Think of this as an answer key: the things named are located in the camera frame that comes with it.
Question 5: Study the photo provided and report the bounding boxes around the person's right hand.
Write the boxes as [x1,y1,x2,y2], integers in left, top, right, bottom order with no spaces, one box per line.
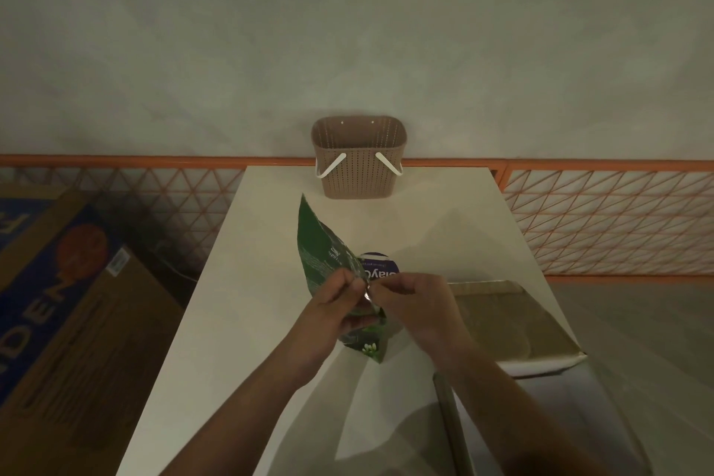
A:
[365,271,476,376]

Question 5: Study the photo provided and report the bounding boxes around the person's left hand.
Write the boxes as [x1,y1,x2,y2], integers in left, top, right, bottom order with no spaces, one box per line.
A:
[281,268,370,382]

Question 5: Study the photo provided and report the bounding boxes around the green foil pouch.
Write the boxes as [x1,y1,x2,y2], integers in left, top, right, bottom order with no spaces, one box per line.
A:
[296,193,388,364]

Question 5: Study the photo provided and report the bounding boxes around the beige paper box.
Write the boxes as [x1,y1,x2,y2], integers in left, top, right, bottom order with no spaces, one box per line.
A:
[432,279,654,476]

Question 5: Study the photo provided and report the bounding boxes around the person's right forearm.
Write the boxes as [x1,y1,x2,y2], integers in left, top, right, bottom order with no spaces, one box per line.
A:
[440,344,609,476]

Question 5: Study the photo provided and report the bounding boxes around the person's left forearm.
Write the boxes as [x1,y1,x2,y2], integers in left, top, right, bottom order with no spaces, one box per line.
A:
[161,347,330,476]

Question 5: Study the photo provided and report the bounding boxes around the blue print cardboard box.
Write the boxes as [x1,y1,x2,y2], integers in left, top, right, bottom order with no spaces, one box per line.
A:
[0,184,185,476]

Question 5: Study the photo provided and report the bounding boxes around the round purple sticker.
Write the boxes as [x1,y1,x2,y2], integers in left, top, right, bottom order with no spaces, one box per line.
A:
[356,251,402,284]

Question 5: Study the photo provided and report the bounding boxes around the brown plastic basket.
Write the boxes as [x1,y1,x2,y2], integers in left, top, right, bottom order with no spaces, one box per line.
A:
[310,115,407,200]

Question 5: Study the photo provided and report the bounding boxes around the orange mesh fence panel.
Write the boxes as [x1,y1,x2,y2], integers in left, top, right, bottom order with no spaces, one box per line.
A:
[499,158,714,279]
[0,154,509,276]

